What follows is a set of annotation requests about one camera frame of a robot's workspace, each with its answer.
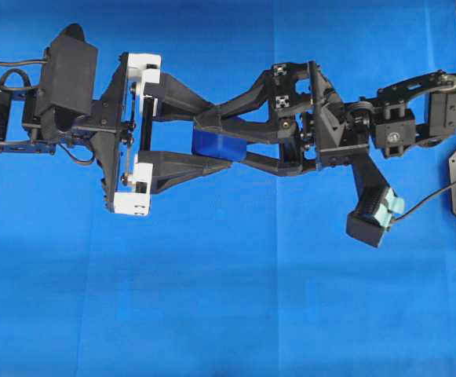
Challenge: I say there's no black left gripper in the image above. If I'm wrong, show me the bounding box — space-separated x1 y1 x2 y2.
92 53 232 216

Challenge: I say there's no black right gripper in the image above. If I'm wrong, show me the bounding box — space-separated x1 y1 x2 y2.
194 60 369 177

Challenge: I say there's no blue block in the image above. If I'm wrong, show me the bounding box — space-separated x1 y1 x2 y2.
191 115 247 162

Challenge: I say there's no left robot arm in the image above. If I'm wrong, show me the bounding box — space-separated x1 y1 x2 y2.
0 53 231 216

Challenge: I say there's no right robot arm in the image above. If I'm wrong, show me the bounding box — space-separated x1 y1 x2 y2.
192 61 456 177

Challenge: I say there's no blue cloth mat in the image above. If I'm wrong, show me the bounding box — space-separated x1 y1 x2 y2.
0 1 456 376

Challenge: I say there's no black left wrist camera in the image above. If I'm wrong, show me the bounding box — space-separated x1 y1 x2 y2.
35 24 98 115

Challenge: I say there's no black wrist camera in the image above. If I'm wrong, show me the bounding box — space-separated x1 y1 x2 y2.
35 24 98 115
346 154 405 247

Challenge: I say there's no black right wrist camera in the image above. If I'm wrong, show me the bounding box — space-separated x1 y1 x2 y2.
346 154 405 247

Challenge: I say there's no black right camera cable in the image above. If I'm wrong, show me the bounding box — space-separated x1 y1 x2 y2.
392 174 456 223

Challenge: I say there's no black camera cable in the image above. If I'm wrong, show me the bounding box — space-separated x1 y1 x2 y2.
392 174 456 223
0 57 48 66

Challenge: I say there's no black left camera cable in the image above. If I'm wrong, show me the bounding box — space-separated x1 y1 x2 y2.
0 57 48 66

